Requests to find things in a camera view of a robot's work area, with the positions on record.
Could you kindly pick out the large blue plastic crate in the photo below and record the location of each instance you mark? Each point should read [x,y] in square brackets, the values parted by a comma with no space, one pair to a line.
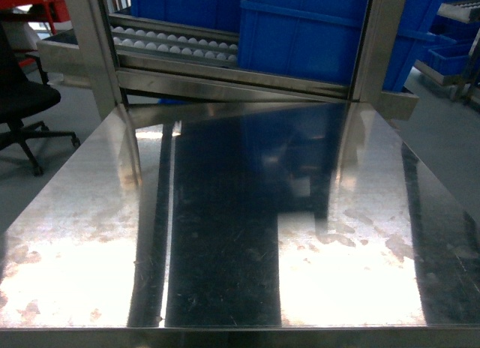
[319,39]

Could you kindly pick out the stainless steel flow rack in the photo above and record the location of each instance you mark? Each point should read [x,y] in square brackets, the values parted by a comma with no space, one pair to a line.
[87,57]

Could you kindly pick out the blue crate rear left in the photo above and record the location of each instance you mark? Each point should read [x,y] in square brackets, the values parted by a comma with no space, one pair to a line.
[223,15]

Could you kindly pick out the black office chair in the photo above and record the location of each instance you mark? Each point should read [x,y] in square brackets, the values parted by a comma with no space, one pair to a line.
[22,98]

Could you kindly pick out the steel shelf rack right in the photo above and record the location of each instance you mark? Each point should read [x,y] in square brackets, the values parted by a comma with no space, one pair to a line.
[460,21]

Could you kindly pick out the small blue bin right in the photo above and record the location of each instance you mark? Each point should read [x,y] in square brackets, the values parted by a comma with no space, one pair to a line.
[449,59]

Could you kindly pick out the red metal table frame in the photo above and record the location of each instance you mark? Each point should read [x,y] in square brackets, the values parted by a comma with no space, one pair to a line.
[44,11]

